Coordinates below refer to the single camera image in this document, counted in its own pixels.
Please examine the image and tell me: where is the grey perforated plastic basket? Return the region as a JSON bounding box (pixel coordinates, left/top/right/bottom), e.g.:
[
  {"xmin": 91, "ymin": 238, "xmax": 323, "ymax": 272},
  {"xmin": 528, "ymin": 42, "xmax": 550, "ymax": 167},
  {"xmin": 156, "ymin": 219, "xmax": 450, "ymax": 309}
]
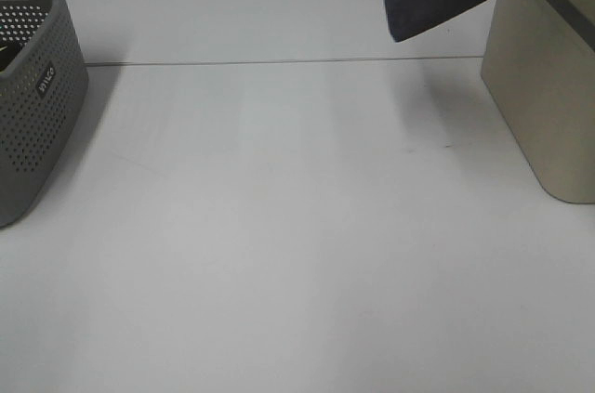
[{"xmin": 1, "ymin": 0, "xmax": 88, "ymax": 226}]

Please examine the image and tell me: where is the beige plastic basket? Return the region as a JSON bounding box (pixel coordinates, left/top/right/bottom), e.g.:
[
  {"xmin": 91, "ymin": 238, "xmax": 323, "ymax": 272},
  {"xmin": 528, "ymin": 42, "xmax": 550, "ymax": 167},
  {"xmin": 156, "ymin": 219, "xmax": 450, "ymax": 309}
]
[{"xmin": 481, "ymin": 0, "xmax": 594, "ymax": 204}]

